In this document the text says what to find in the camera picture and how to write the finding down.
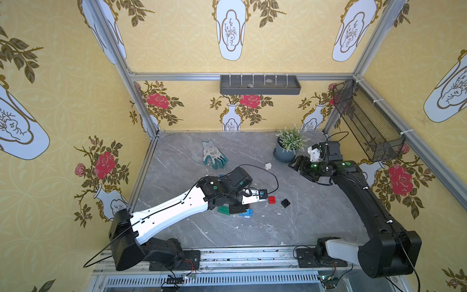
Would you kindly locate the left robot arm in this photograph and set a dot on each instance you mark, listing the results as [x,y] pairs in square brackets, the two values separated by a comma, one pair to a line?
[132,236]

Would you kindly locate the light blue 2x4 brick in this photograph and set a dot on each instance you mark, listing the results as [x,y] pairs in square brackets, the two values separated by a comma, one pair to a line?
[247,214]

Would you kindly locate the black wire mesh basket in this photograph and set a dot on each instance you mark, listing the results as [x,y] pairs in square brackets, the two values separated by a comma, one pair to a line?
[376,134]

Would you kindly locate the potted plant grey pot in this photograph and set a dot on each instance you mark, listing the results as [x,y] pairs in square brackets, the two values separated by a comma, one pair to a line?
[289,142]

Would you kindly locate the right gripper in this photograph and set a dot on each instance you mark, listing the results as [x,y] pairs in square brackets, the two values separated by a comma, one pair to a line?
[303,163]

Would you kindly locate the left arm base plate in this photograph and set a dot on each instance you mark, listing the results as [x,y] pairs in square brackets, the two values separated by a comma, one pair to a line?
[190,261]

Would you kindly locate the green 2x4 brick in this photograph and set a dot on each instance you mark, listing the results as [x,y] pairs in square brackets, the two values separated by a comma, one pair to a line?
[223,210]

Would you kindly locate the aluminium front rail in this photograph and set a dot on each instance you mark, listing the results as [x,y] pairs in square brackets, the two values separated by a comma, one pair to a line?
[246,268]

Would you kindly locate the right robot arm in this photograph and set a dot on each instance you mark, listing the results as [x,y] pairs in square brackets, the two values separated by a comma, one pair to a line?
[391,249]

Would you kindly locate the black 2x2 brick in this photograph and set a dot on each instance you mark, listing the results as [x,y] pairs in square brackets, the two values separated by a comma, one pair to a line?
[285,203]

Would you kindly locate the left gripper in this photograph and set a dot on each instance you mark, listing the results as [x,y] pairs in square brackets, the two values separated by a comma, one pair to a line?
[239,208]

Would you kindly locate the grey wall shelf tray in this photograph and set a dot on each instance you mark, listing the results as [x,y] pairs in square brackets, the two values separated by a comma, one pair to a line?
[259,84]

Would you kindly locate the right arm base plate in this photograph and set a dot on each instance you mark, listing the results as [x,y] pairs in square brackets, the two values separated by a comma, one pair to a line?
[307,258]

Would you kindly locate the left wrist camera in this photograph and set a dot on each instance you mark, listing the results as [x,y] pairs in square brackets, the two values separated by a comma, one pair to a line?
[250,196]

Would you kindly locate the green white work glove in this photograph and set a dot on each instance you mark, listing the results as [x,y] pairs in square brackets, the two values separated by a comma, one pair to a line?
[213,156]

